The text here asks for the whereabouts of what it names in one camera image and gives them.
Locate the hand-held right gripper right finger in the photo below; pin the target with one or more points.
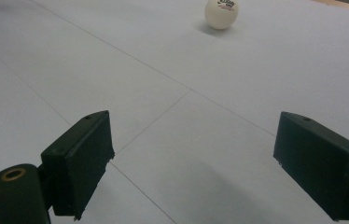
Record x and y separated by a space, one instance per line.
325 168

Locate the white ping pong ball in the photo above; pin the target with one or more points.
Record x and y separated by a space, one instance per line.
221 18

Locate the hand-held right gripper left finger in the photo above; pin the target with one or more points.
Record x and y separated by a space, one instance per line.
76 161

